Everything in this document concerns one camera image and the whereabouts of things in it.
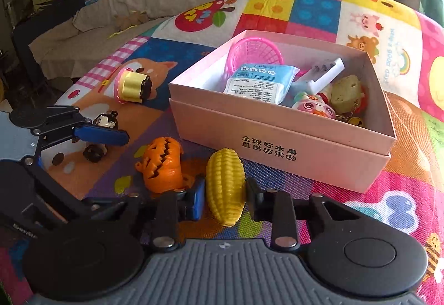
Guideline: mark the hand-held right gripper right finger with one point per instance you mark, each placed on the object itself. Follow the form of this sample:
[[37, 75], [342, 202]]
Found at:
[[254, 199]]

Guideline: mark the yellow toy corn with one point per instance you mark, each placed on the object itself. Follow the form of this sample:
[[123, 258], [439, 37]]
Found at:
[[225, 187]]

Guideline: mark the beige sofa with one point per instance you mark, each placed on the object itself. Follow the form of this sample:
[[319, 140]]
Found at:
[[86, 34]]

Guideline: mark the white plastic holder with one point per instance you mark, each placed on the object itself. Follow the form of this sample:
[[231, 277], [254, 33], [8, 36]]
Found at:
[[322, 77]]

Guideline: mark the pale yellow cheese toy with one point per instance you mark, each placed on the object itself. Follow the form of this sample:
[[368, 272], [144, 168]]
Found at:
[[347, 93]]

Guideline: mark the pink cat figurine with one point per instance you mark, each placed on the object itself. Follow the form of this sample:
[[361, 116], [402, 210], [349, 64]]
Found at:
[[312, 107]]

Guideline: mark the pink cardboard box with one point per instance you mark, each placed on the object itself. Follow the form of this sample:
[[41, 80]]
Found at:
[[208, 124]]

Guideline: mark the orange toy pumpkin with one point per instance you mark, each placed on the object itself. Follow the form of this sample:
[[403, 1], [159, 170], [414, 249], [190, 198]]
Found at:
[[159, 169]]

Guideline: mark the colourful printed play mat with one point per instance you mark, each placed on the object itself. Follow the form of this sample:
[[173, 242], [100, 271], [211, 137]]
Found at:
[[312, 13]]

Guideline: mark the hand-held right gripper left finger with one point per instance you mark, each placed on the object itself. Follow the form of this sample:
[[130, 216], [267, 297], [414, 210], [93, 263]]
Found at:
[[196, 200]]

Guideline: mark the brown plush toy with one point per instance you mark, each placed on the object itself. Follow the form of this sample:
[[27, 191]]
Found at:
[[130, 21]]

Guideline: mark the pink toy basket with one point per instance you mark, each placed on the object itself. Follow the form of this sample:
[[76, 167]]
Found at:
[[242, 55]]

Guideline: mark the pink gold toy cup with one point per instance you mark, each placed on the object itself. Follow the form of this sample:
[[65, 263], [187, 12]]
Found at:
[[133, 88]]

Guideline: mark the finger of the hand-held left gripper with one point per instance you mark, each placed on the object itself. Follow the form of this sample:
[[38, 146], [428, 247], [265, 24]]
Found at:
[[100, 135], [69, 190]]

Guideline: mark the blue white tissue packet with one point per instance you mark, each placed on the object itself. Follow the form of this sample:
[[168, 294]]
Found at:
[[263, 86]]

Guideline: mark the black white panda figurine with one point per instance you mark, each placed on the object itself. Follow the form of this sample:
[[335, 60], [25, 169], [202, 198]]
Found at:
[[104, 119]]

